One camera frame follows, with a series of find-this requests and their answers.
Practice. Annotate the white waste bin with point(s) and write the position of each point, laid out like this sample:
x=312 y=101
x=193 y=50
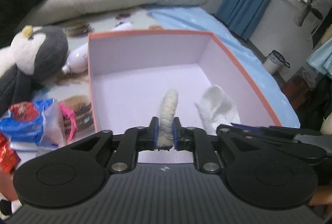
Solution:
x=272 y=63

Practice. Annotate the blue red snack bag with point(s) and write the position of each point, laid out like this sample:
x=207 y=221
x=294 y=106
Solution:
x=23 y=123

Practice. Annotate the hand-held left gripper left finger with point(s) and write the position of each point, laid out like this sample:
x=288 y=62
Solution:
x=154 y=133

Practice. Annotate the food print mat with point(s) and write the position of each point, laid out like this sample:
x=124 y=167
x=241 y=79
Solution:
x=109 y=19

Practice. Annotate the white knit sock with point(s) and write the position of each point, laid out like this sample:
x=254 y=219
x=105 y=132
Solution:
x=217 y=107

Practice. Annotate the light blue bed sheet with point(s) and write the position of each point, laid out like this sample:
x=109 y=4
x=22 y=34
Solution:
x=233 y=40

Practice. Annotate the white lotion bottle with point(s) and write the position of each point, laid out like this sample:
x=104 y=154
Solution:
x=77 y=58

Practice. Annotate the shiny red packet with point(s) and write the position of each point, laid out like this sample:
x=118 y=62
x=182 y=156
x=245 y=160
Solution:
x=6 y=154

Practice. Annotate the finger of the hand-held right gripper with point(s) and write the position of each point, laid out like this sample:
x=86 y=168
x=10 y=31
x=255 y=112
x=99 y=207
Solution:
x=249 y=133
x=293 y=130

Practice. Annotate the cream sock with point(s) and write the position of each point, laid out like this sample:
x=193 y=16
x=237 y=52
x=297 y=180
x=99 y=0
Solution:
x=170 y=110

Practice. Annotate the light blue cloth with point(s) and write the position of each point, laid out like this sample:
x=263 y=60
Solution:
x=321 y=58

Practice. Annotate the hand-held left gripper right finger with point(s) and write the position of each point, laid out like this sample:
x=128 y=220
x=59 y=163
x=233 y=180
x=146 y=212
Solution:
x=177 y=133

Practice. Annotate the grey white penguin plush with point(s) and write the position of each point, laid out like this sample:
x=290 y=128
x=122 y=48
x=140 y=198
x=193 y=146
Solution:
x=39 y=50

